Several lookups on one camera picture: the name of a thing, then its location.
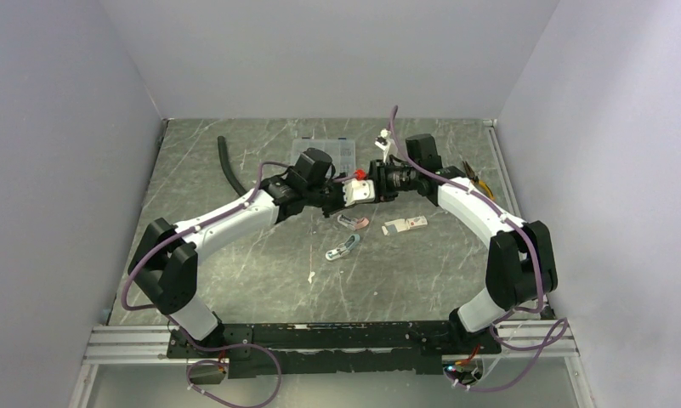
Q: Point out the yellow black pliers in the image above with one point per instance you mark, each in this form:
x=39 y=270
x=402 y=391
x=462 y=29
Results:
x=477 y=181

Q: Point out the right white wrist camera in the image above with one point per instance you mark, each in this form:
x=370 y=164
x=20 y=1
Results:
x=385 y=142

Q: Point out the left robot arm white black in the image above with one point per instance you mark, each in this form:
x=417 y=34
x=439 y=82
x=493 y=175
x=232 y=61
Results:
x=165 y=263

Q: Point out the pink mini stapler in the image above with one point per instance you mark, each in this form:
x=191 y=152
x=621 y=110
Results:
x=353 y=223

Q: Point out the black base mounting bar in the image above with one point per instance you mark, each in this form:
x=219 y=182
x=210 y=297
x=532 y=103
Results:
x=422 y=346

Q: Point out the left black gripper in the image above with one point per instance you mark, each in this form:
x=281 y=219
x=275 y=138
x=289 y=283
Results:
x=338 y=180

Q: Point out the clear plastic organizer box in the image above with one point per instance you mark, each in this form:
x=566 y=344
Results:
x=342 y=151

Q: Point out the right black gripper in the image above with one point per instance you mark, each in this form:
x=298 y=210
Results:
x=377 y=172

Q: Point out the white staple box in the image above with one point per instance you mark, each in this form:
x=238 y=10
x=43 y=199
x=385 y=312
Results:
x=401 y=225

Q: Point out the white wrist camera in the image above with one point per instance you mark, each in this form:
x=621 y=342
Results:
x=385 y=142
x=358 y=189

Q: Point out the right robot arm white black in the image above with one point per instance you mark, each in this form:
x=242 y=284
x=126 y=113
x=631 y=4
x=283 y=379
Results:
x=520 y=266

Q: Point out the blue mini stapler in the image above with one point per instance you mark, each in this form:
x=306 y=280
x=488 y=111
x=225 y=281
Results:
x=343 y=249

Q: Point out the aluminium frame rail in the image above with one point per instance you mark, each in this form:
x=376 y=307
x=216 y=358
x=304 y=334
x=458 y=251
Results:
x=149 y=345

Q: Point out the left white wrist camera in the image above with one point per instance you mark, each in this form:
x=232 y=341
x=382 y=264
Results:
x=358 y=189

